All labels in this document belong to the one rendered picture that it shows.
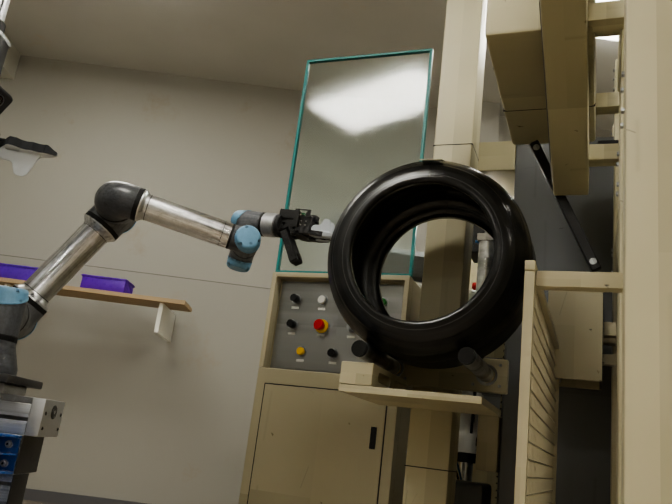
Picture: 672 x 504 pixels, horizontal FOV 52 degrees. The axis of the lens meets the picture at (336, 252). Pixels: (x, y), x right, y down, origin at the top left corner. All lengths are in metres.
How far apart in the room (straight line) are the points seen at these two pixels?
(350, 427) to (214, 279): 3.43
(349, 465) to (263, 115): 4.23
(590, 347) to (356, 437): 0.87
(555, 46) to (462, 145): 0.68
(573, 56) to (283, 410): 1.54
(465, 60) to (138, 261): 3.94
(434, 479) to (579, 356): 0.54
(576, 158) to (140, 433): 4.34
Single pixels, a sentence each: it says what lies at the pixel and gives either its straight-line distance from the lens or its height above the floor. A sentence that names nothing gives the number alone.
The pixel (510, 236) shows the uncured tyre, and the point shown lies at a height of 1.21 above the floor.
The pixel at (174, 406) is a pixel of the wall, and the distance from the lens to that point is 5.60.
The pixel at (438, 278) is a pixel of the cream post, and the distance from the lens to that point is 2.18.
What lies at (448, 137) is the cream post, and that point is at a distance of 2.35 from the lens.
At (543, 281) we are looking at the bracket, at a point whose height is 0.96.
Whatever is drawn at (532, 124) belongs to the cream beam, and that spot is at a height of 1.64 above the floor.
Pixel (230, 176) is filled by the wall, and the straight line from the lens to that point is 5.97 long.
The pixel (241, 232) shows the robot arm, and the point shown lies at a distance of 1.96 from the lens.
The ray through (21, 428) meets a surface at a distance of 1.86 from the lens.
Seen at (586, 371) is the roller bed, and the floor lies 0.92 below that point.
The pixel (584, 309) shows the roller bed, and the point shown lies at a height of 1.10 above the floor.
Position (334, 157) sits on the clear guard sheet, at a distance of 2.78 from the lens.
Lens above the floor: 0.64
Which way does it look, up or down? 16 degrees up
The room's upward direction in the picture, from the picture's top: 7 degrees clockwise
